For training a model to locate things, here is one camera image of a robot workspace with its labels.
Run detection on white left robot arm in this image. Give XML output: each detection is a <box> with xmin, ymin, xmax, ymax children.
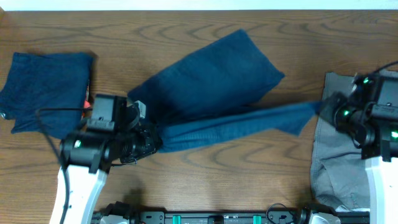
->
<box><xmin>50</xmin><ymin>101</ymin><xmax>161</xmax><ymax>223</ymax></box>

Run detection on folded navy blue garment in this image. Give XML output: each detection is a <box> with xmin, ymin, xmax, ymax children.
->
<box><xmin>1</xmin><ymin>52</ymin><xmax>94</xmax><ymax>139</ymax></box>

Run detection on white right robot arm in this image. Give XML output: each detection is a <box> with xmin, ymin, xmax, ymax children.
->
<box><xmin>319</xmin><ymin>92</ymin><xmax>397</xmax><ymax>224</ymax></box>

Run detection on dark blue denim shorts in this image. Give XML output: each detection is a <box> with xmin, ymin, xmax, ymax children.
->
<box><xmin>128</xmin><ymin>29</ymin><xmax>320</xmax><ymax>152</ymax></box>

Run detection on red printed package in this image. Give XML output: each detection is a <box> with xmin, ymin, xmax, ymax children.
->
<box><xmin>83</xmin><ymin>80</ymin><xmax>91</xmax><ymax>109</ymax></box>

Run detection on grey button shirt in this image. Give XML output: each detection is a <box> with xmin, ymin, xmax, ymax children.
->
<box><xmin>310</xmin><ymin>72</ymin><xmax>379</xmax><ymax>210</ymax></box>

